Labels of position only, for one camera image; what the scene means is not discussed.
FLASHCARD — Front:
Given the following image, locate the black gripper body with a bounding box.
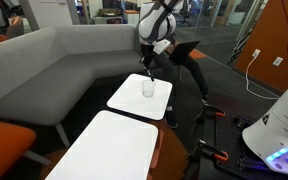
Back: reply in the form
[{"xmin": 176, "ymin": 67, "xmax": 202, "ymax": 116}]
[{"xmin": 139, "ymin": 44, "xmax": 156, "ymax": 70}]

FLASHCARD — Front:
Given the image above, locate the clear drinking glass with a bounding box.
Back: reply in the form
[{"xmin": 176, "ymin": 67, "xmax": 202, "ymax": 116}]
[{"xmin": 141, "ymin": 79, "xmax": 156, "ymax": 99}]

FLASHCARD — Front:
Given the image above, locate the person in black trousers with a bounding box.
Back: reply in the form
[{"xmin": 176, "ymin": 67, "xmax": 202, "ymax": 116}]
[{"xmin": 152, "ymin": 33, "xmax": 210, "ymax": 130}]

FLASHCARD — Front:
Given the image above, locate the black office chair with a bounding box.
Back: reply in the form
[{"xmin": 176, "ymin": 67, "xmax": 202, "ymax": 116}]
[{"xmin": 178, "ymin": 4, "xmax": 193, "ymax": 28}]

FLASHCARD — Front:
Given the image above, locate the black orange bar clamp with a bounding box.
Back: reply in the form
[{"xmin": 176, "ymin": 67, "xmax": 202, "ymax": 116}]
[
  {"xmin": 193, "ymin": 103, "xmax": 227, "ymax": 125},
  {"xmin": 187, "ymin": 139, "xmax": 230, "ymax": 165}
]

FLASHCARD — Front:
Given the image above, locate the grey sofa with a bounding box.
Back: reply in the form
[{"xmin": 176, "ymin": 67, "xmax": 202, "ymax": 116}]
[{"xmin": 0, "ymin": 23, "xmax": 172, "ymax": 148}]

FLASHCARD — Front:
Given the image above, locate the orange and pink corner sofa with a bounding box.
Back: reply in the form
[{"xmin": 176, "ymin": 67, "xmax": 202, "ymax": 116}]
[{"xmin": 0, "ymin": 118, "xmax": 52, "ymax": 180}]

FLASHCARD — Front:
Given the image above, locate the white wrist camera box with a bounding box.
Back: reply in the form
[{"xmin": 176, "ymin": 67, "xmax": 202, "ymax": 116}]
[{"xmin": 152, "ymin": 39, "xmax": 172, "ymax": 56}]

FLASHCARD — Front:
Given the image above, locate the white side table orange frame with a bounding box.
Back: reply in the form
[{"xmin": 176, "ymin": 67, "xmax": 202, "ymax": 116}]
[
  {"xmin": 106, "ymin": 73, "xmax": 174, "ymax": 121},
  {"xmin": 44, "ymin": 110, "xmax": 165, "ymax": 180}
]

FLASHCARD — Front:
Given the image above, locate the white power cable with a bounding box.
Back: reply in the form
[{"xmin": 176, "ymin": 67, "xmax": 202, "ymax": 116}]
[{"xmin": 244, "ymin": 55, "xmax": 280, "ymax": 101}]

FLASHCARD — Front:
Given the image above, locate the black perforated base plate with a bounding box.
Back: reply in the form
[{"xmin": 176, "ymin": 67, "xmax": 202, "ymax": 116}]
[{"xmin": 197, "ymin": 106, "xmax": 288, "ymax": 180}]

